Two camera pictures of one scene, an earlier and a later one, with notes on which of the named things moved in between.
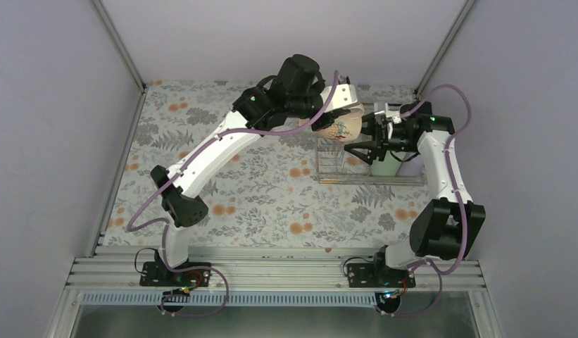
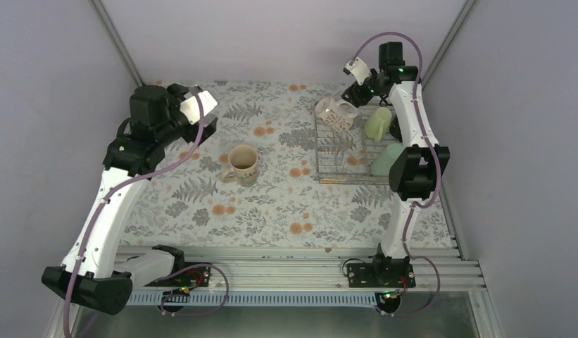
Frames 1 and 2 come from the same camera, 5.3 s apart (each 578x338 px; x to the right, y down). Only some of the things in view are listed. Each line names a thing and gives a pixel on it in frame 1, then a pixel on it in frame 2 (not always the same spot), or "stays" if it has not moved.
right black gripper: (381, 139) to (358, 98)
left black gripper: (317, 124) to (208, 131)
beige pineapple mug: (346, 127) to (243, 163)
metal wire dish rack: (336, 165) stays
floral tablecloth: (265, 191) stays
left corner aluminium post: (120, 45) stays
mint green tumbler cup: (388, 167) stays
